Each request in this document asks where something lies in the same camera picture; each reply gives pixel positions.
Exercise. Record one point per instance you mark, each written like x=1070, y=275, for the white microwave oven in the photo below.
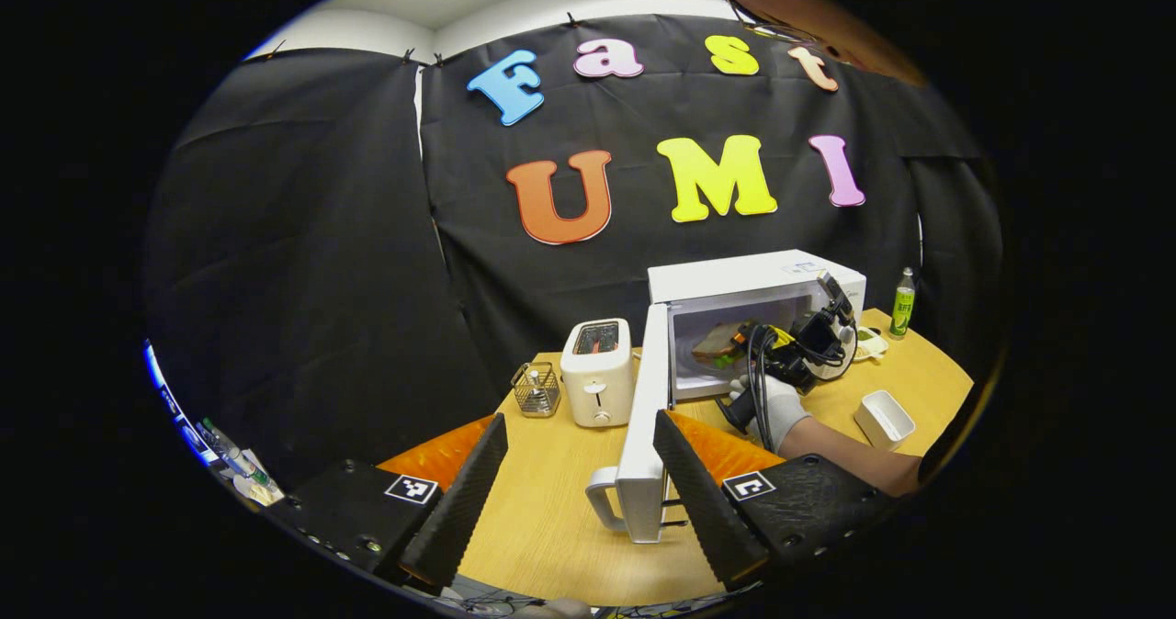
x=735, y=279

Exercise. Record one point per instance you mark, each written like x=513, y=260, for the white rectangular dish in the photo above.
x=882, y=422

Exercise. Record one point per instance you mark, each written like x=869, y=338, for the sandwich with lettuce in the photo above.
x=717, y=343

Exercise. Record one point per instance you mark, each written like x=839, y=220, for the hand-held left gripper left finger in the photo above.
x=459, y=509

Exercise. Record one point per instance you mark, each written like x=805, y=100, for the clear plastic bottle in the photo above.
x=230, y=454

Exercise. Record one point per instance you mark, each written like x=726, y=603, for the white divided condiment dish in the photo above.
x=871, y=343

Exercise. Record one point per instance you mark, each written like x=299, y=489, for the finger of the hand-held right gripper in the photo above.
x=767, y=339

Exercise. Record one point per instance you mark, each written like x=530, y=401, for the blue lit screen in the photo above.
x=161, y=385

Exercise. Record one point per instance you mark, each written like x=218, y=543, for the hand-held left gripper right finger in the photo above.
x=703, y=509

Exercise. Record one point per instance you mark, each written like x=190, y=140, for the green label bottle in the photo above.
x=904, y=311

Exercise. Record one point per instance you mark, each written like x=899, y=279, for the white toaster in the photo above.
x=597, y=389

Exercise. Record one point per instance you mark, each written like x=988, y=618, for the black backdrop cloth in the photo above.
x=367, y=261

